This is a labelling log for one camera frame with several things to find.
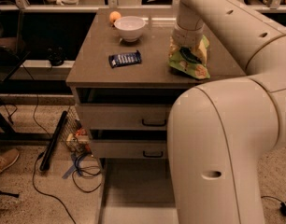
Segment orange fruit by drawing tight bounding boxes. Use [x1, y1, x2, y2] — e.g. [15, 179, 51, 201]
[109, 11, 122, 24]

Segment grey top drawer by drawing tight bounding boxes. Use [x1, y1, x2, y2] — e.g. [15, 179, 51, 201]
[76, 104, 170, 131]

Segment black long bar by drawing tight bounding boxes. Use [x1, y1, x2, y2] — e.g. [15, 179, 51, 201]
[39, 111, 68, 172]

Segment grey middle drawer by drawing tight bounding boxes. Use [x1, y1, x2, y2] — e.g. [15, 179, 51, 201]
[90, 130, 166, 159]

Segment white ceramic bowl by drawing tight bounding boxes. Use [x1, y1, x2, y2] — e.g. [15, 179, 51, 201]
[114, 16, 146, 42]

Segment black floor cable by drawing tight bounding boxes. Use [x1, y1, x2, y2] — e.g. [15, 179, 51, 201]
[32, 151, 78, 224]

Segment black headphones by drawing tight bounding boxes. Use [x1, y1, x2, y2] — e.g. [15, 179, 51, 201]
[48, 47, 65, 66]

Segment grey open bottom drawer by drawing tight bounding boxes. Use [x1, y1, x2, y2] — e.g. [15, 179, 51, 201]
[98, 159, 179, 224]

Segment grey drawer cabinet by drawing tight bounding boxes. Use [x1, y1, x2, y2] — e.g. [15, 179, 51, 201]
[65, 7, 247, 161]

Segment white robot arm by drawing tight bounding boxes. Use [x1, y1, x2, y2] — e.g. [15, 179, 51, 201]
[167, 0, 286, 224]

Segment blue cable loop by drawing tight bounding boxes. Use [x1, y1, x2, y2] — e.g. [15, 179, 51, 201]
[62, 152, 92, 179]

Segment tan shoe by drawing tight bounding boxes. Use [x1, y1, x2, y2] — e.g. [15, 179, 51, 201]
[0, 148, 20, 174]

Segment blue snack bar wrapper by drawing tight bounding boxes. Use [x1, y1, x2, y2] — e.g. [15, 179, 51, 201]
[108, 50, 142, 68]

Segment wire basket with items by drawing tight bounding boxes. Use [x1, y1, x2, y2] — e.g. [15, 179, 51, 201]
[60, 106, 91, 154]

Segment green rice chip bag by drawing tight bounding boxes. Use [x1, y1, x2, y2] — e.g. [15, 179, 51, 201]
[168, 35, 210, 79]

